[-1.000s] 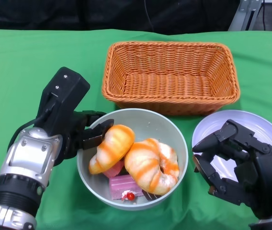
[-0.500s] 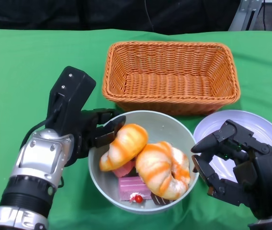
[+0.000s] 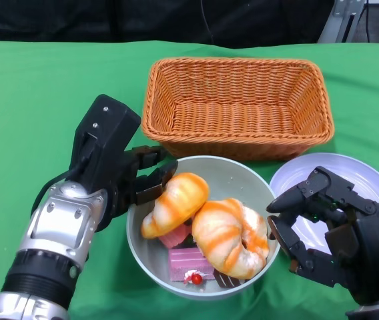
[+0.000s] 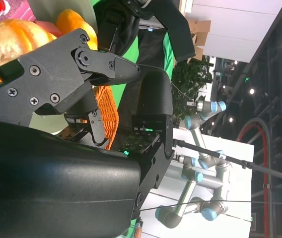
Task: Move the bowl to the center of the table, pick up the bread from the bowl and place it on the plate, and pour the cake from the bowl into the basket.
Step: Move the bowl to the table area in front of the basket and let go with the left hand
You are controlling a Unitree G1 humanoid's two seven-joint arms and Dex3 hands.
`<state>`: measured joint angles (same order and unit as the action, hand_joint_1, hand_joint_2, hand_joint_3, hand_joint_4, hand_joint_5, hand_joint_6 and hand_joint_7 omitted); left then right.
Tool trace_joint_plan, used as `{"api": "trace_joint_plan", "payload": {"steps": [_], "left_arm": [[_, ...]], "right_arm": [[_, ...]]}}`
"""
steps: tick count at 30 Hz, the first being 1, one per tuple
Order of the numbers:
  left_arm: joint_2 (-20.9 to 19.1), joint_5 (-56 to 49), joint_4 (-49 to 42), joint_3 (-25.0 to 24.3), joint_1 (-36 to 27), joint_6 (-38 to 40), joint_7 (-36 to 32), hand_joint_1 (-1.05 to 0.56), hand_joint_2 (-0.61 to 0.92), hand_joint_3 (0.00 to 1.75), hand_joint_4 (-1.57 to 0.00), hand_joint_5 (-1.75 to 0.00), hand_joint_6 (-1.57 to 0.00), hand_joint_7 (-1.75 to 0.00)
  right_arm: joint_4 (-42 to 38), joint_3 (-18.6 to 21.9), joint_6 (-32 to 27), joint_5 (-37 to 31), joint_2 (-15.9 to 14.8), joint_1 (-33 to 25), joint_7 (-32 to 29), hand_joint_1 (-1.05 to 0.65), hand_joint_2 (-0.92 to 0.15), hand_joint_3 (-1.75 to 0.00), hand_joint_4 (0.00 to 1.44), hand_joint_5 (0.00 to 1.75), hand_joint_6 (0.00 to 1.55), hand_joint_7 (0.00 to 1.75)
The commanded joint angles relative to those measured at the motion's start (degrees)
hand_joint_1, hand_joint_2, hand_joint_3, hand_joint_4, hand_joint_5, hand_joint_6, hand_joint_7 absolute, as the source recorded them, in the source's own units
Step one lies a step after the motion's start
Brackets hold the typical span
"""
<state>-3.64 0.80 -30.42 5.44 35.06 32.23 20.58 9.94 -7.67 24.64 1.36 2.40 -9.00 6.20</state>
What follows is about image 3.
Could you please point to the black cloth backdrop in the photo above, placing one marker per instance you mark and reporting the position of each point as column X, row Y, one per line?
column 76, row 20

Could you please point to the chocolate layered cake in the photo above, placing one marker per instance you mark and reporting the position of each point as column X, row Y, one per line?
column 228, row 280

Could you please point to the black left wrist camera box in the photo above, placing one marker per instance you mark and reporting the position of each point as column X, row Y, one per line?
column 106, row 140

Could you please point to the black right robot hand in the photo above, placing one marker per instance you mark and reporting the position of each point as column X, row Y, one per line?
column 373, row 246

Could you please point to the lilac plate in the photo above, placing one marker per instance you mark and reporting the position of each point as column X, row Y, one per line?
column 363, row 173

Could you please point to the grey metal stand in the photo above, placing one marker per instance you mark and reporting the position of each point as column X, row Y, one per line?
column 339, row 20

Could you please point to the striped croissant bread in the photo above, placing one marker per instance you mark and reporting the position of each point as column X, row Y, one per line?
column 179, row 200

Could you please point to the salmon cake with black dot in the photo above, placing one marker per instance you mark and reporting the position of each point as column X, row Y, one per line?
column 174, row 238

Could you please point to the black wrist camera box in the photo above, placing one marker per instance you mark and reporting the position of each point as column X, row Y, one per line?
column 106, row 140
column 376, row 311

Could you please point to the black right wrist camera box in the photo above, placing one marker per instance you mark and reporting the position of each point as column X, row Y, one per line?
column 376, row 311

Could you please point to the green tablecloth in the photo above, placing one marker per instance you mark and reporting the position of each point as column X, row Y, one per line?
column 26, row 100

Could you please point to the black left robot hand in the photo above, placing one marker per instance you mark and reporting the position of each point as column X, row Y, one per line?
column 149, row 181

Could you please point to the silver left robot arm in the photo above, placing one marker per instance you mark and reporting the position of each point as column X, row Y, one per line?
column 59, row 216

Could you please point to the orange wicker basket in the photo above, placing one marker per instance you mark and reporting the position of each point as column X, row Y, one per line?
column 233, row 120

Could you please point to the pale green bowl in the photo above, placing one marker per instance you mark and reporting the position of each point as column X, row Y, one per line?
column 236, row 176

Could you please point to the pink cake with cherry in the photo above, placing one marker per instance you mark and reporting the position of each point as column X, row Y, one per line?
column 186, row 263

